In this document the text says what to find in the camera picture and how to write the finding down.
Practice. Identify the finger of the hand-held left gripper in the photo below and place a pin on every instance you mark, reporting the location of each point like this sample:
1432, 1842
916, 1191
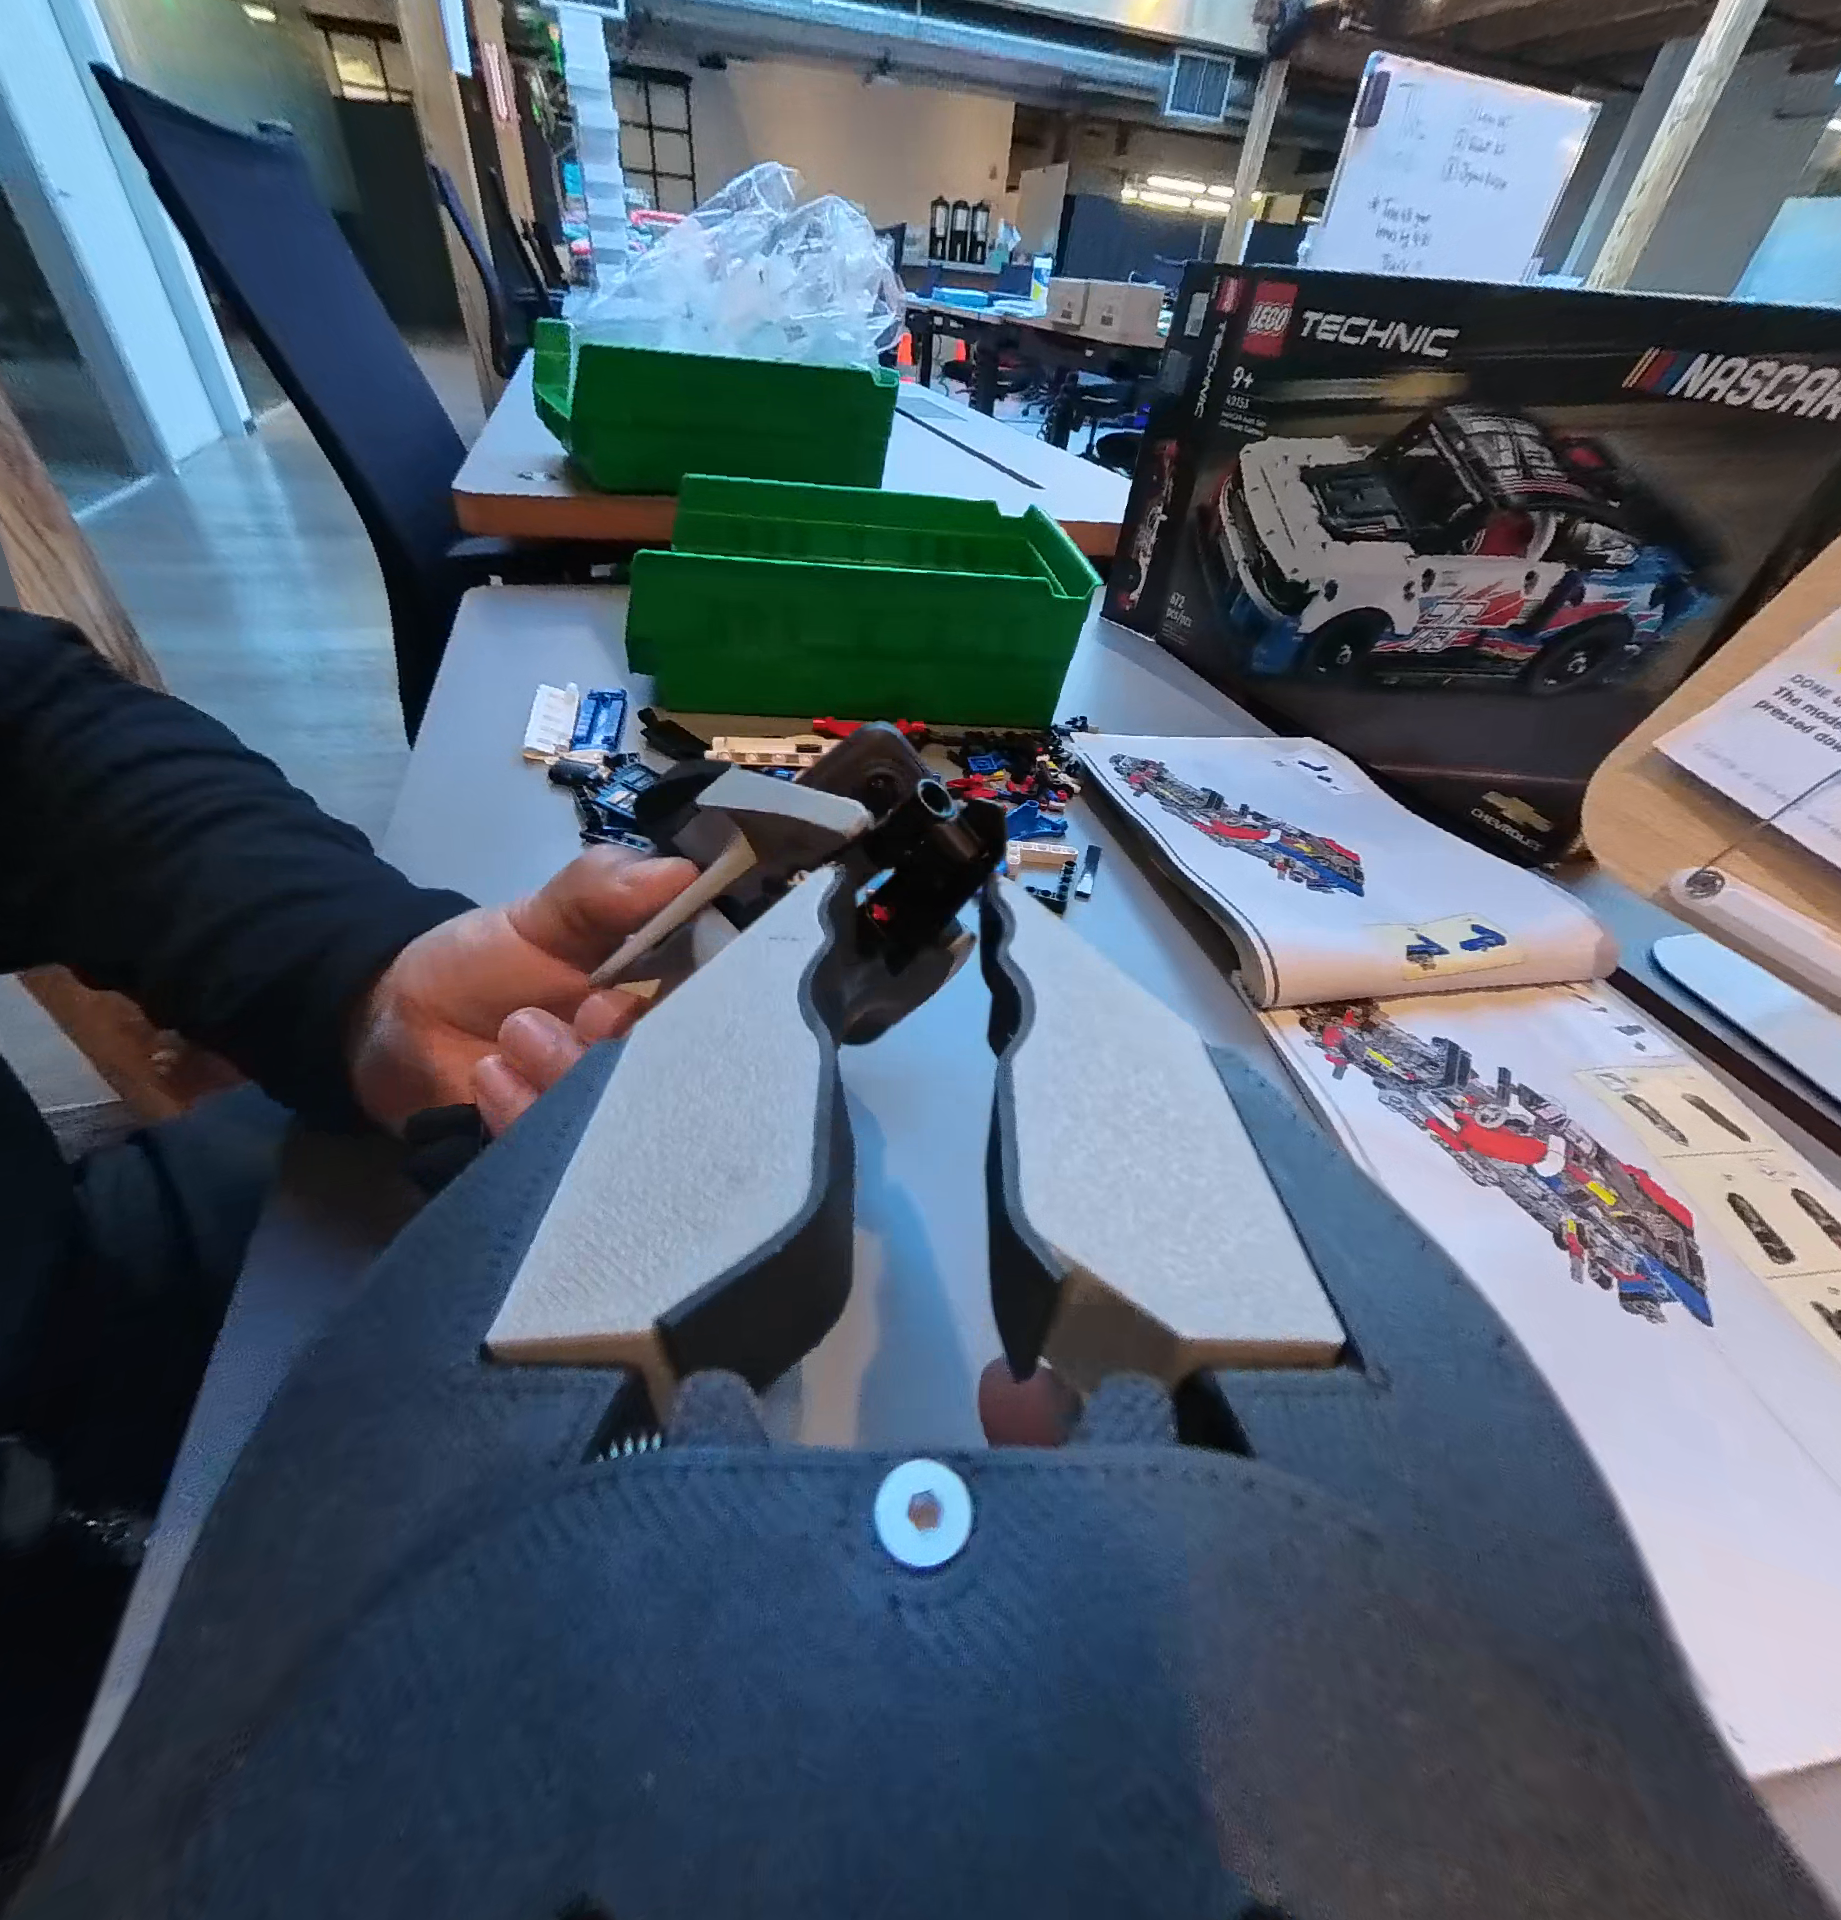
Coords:
681, 938
785, 818

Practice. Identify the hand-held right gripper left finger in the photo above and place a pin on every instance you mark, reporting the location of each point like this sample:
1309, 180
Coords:
681, 1171

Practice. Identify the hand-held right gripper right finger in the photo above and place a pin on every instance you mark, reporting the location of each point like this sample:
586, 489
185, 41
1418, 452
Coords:
1161, 1185

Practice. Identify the black toy brick assembly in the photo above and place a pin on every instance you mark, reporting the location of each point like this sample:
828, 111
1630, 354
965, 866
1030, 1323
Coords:
921, 854

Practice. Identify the person's left forearm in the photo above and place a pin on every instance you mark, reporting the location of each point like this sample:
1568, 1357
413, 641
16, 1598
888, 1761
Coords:
141, 841

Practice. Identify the white desk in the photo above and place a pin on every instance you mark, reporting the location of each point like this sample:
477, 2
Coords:
472, 675

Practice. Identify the person's left hand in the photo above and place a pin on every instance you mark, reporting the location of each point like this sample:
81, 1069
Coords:
472, 1005

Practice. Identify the green plastic bin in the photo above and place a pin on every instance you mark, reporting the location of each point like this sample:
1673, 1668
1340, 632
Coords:
845, 498
711, 412
845, 644

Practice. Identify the blue toy brick panel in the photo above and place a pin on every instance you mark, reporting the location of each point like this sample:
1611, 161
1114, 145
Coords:
604, 717

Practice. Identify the white toy brick panel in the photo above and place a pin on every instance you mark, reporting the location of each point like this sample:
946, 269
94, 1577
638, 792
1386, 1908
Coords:
552, 721

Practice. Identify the pile of small toy bricks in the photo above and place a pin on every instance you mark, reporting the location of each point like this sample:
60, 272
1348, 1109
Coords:
1041, 794

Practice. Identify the wooden edged side table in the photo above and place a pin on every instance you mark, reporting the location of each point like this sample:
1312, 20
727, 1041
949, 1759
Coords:
951, 464

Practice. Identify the folded instruction booklet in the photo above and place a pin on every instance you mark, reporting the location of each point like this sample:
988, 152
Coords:
1446, 901

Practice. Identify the black toy car box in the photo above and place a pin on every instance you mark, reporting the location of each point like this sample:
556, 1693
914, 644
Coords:
1309, 705

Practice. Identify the background office table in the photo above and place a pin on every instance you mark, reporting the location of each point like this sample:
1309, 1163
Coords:
1012, 339

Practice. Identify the clear plastic bag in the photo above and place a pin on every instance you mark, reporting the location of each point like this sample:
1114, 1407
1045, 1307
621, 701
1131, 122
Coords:
756, 271

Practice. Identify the wooden display board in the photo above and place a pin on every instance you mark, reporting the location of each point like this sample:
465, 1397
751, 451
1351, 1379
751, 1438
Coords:
1640, 810

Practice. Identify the open instruction sheet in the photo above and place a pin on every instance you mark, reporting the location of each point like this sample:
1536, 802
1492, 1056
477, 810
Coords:
1685, 1501

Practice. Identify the white stand base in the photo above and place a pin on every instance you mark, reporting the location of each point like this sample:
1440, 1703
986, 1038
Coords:
1760, 1034

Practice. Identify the white board ledge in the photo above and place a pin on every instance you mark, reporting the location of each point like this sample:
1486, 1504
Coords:
1776, 938

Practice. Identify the dark blue office chair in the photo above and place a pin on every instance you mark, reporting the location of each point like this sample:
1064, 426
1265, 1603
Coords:
305, 344

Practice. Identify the wooden beam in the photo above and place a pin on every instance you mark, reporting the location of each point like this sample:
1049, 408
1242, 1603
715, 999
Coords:
34, 510

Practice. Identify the printed paper sheet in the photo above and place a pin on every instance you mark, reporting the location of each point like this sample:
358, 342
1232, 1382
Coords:
1789, 734

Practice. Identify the whiteboard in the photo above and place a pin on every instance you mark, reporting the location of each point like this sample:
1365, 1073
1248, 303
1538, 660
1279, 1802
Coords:
1446, 165

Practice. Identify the wooden post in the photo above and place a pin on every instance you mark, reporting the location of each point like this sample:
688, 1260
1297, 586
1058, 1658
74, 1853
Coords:
1670, 151

